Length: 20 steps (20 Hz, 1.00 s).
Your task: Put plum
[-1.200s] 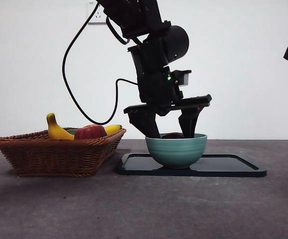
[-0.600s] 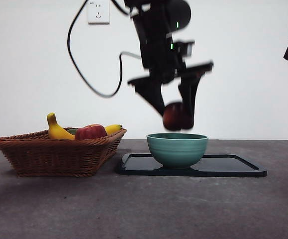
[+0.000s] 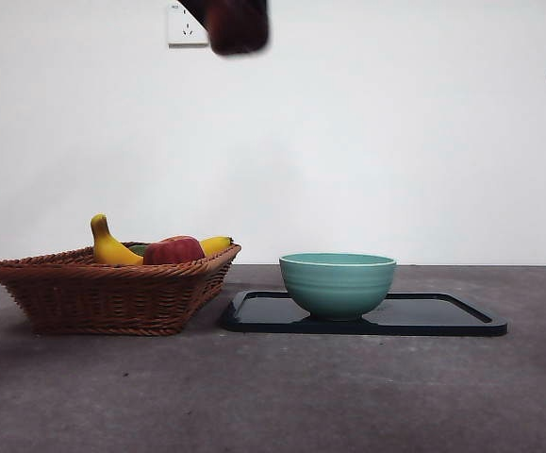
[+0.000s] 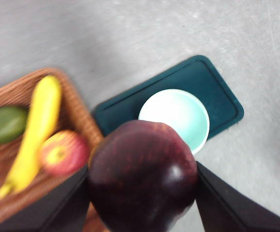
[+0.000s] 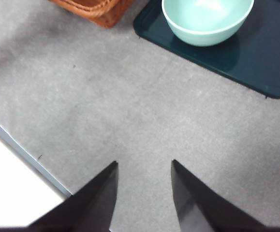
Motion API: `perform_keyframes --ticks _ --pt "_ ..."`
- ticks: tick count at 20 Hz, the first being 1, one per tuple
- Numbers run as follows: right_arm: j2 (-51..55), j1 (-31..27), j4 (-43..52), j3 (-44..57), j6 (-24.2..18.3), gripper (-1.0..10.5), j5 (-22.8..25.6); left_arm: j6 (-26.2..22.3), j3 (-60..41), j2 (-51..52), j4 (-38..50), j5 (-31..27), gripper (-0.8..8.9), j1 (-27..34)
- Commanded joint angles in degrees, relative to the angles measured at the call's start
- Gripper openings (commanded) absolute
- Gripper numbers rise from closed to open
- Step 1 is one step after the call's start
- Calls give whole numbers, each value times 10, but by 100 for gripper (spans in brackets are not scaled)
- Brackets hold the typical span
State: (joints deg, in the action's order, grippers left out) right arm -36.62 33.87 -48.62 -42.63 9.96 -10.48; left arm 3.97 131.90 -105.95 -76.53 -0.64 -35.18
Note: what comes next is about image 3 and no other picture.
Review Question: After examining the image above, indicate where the black rectangular tray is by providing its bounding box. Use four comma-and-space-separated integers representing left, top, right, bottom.
219, 290, 508, 337

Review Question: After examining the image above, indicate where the red bell pepper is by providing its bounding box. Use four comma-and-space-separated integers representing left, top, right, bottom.
142, 235, 207, 265

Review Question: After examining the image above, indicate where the white wall socket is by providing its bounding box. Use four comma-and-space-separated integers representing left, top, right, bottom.
167, 2, 211, 48

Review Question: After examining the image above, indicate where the brown wicker basket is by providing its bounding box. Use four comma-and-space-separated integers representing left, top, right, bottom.
0, 243, 242, 337

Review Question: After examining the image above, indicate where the dark purple plum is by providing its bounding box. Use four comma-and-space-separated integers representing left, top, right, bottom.
207, 0, 272, 58

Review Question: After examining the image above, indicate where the yellow banana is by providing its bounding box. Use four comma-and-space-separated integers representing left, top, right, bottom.
90, 213, 235, 266

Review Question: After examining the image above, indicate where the teal ceramic bowl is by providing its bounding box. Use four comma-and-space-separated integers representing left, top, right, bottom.
278, 252, 398, 323

